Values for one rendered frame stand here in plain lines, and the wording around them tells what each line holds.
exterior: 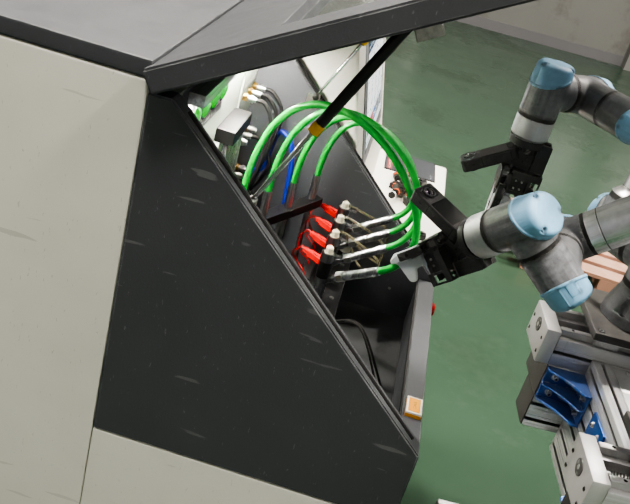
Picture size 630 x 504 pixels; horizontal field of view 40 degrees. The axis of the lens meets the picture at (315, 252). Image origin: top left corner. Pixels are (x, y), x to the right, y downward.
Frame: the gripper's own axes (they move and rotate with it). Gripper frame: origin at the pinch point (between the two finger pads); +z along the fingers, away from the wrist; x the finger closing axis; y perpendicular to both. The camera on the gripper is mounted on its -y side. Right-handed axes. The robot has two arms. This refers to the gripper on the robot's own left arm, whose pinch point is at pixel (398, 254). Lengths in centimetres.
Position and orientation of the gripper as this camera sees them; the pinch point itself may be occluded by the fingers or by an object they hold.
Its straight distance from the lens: 157.9
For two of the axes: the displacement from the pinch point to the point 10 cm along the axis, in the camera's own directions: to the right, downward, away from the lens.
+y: 4.3, 9.0, 0.2
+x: 7.3, -3.6, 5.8
